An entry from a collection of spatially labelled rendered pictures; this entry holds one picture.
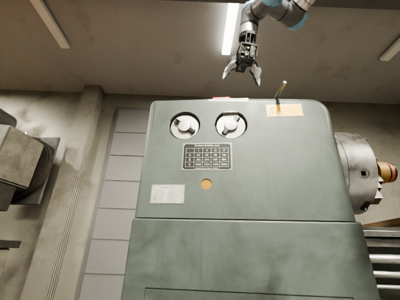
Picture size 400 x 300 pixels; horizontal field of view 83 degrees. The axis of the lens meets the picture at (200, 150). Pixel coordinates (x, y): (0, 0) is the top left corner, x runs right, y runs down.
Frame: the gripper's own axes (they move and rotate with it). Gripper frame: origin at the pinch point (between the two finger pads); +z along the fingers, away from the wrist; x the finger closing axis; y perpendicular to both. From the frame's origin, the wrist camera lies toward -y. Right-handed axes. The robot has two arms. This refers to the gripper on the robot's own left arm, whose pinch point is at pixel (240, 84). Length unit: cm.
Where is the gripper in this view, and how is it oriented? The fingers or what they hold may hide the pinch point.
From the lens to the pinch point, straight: 97.7
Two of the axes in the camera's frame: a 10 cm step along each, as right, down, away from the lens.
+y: 1.0, -1.7, -9.8
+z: -1.5, 9.7, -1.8
